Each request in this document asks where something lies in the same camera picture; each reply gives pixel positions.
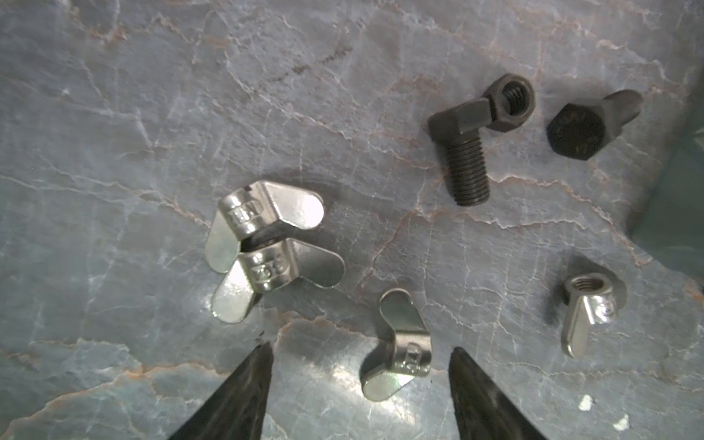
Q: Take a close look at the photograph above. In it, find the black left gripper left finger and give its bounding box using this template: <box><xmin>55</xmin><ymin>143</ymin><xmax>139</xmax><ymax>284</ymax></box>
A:
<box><xmin>170</xmin><ymin>342</ymin><xmax>274</xmax><ymax>440</ymax></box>

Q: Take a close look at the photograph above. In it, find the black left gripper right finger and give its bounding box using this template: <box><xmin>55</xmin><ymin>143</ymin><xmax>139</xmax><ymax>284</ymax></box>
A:
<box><xmin>448</xmin><ymin>346</ymin><xmax>546</xmax><ymax>440</ymax></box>

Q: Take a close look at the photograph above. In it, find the silver wing nut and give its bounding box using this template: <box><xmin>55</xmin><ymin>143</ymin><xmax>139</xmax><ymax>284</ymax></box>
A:
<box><xmin>211</xmin><ymin>238</ymin><xmax>346</xmax><ymax>324</ymax></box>
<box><xmin>205</xmin><ymin>180</ymin><xmax>325</xmax><ymax>274</ymax></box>
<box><xmin>361</xmin><ymin>288</ymin><xmax>432</xmax><ymax>403</ymax></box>
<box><xmin>561</xmin><ymin>272</ymin><xmax>624</xmax><ymax>359</ymax></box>

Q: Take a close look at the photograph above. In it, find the green plastic organizer box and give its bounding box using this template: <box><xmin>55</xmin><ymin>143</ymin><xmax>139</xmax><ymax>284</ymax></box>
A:
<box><xmin>632</xmin><ymin>102</ymin><xmax>703</xmax><ymax>279</ymax></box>

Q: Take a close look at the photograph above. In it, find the black bolt with nut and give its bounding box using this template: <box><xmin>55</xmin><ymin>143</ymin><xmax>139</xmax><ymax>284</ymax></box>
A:
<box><xmin>428</xmin><ymin>97</ymin><xmax>492</xmax><ymax>207</ymax></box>

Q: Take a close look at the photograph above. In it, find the black bolt lying headfirst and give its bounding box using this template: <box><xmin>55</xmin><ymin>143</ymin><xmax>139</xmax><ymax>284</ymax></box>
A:
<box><xmin>546</xmin><ymin>89</ymin><xmax>644</xmax><ymax>161</ymax></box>

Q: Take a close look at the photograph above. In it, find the black hex nut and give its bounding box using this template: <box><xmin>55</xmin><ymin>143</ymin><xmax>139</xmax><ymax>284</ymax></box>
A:
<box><xmin>483</xmin><ymin>73</ymin><xmax>536</xmax><ymax>133</ymax></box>

